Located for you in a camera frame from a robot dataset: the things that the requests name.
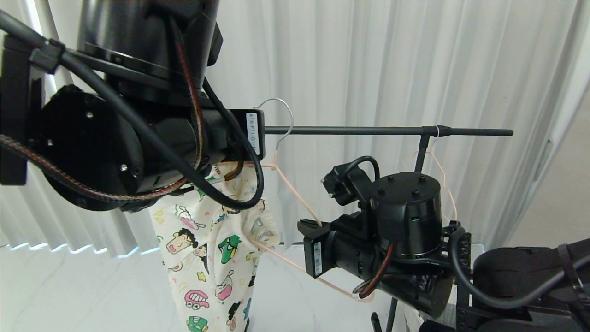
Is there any cream printed garment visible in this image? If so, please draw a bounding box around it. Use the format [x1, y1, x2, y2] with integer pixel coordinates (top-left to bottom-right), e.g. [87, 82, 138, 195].
[148, 161, 281, 332]

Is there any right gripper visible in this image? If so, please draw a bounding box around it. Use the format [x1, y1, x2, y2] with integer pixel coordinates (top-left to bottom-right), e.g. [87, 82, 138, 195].
[297, 213, 454, 319]

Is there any white curtain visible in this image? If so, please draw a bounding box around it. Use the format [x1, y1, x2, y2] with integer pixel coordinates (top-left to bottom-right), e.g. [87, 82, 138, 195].
[0, 0, 590, 256]

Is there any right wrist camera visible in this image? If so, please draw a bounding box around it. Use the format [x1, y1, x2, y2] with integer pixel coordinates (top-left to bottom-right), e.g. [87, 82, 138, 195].
[321, 164, 375, 222]

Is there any black clothes rack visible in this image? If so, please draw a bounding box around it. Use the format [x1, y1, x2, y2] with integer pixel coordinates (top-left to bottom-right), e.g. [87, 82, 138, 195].
[265, 124, 514, 332]

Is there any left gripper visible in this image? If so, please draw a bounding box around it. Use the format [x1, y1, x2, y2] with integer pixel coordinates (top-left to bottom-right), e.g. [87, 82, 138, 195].
[39, 84, 267, 213]

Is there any large grey board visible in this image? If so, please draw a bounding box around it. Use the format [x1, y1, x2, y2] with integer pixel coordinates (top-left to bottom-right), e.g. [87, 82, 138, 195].
[507, 92, 590, 249]

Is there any pink clothes hanger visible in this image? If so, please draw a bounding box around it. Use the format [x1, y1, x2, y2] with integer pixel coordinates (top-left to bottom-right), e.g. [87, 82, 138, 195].
[249, 98, 375, 303]
[403, 138, 458, 223]

